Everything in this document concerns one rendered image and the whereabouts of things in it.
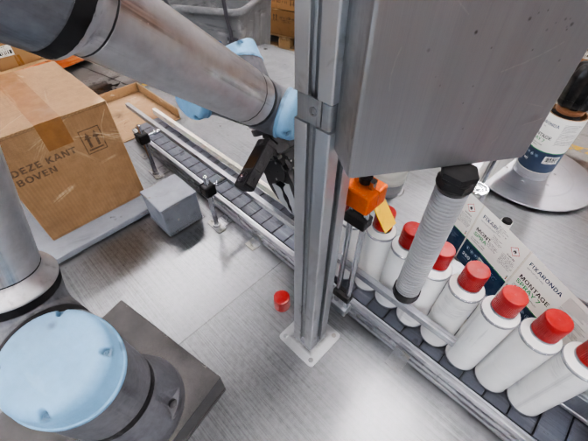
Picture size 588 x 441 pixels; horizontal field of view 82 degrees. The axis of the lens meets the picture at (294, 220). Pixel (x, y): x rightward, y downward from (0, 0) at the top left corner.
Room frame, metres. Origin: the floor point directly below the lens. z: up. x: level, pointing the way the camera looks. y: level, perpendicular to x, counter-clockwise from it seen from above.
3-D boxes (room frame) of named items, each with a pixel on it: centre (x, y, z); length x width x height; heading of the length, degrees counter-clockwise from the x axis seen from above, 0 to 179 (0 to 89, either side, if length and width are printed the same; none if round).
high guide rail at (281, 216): (0.60, 0.13, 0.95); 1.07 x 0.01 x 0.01; 46
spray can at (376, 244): (0.39, -0.15, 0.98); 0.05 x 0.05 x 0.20
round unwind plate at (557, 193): (0.73, -0.65, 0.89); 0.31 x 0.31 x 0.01
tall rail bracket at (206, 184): (0.60, 0.18, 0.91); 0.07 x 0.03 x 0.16; 136
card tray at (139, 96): (1.12, 0.61, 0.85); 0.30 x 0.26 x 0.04; 46
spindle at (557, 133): (0.73, -0.65, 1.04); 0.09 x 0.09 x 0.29
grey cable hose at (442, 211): (0.24, -0.15, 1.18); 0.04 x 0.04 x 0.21
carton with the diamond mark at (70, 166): (0.71, 0.60, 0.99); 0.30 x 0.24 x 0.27; 45
